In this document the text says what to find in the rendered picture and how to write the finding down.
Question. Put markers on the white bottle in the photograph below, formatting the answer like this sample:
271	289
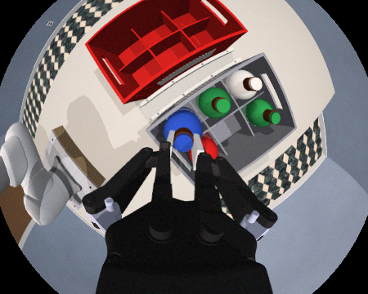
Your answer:
242	84

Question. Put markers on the dark grey crate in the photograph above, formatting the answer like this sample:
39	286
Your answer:
242	142

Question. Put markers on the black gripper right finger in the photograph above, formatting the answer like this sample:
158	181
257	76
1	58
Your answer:
242	203

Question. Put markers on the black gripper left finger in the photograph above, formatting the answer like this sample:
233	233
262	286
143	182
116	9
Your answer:
103	205

